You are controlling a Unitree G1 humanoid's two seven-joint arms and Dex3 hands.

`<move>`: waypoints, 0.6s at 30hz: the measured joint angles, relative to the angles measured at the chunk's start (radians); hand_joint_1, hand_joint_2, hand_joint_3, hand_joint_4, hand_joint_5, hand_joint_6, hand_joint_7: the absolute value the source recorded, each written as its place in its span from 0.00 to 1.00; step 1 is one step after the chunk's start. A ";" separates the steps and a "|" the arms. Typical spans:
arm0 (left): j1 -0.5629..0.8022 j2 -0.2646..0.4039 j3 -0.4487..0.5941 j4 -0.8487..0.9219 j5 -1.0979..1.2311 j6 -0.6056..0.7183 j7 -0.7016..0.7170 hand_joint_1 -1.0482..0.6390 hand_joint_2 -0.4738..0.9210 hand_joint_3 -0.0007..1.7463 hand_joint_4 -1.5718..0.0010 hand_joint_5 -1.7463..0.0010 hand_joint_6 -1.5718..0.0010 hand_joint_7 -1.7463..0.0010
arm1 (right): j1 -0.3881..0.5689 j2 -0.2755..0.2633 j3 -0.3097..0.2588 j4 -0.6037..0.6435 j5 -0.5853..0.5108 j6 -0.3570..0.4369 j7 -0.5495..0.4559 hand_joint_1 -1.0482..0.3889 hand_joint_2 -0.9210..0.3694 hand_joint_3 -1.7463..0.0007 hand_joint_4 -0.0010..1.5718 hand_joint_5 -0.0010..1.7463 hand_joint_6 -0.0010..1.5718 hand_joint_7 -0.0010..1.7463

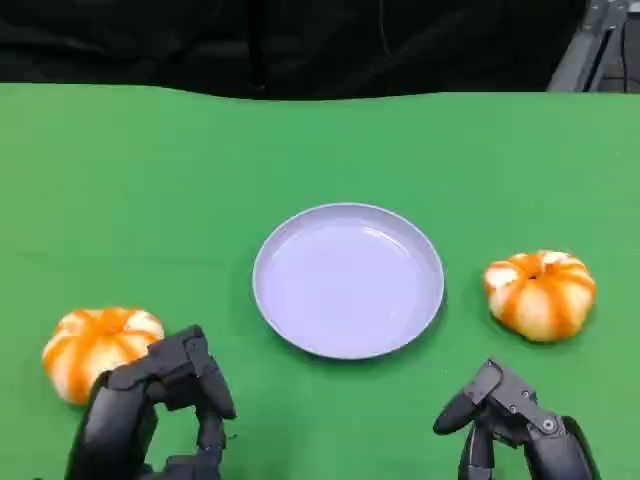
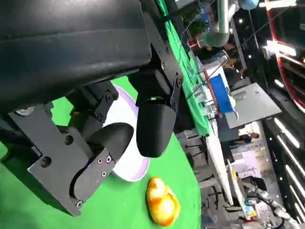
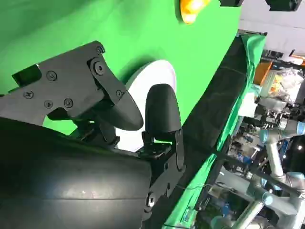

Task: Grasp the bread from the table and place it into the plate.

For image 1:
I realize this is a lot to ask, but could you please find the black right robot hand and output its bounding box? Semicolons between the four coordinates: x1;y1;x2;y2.
432;357;601;480

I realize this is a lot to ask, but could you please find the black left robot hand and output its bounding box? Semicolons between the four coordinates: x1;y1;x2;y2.
63;324;237;480

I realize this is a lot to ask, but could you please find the green table cloth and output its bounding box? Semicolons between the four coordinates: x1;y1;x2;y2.
0;82;640;480

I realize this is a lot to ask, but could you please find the grey metal frame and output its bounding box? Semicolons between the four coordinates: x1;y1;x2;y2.
547;0;640;94

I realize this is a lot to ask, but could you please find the black backdrop curtain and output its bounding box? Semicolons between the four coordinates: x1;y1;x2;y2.
0;0;587;102

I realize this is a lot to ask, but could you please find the lilac plate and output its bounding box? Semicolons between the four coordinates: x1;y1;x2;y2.
252;202;445;361

